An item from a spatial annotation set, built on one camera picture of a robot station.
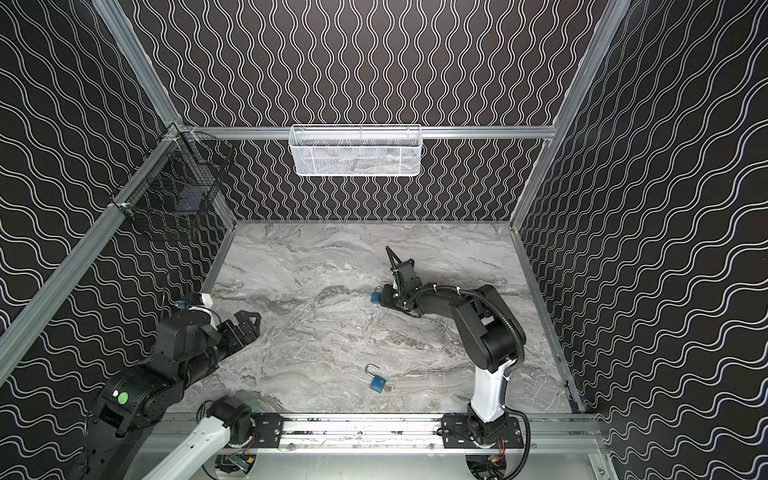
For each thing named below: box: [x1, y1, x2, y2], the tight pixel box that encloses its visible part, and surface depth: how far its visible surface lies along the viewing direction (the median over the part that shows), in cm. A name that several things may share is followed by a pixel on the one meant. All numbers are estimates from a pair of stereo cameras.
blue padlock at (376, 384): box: [365, 363, 387, 394], surface depth 83 cm
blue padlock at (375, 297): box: [370, 286, 383, 304], surface depth 102 cm
